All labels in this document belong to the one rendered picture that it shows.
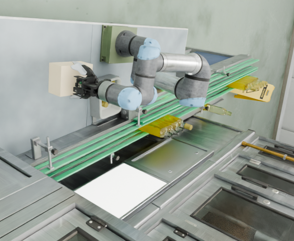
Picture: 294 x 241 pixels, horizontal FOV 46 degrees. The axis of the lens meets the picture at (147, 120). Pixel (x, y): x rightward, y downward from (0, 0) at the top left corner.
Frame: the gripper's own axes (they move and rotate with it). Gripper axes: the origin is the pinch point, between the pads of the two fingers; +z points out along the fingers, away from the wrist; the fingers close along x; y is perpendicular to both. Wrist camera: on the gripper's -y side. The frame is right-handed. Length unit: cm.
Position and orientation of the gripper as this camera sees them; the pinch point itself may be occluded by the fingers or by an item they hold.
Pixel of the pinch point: (73, 79)
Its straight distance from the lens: 142.8
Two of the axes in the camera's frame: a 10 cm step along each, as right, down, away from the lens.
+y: -6.3, 1.7, -7.6
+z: -7.7, -2.8, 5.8
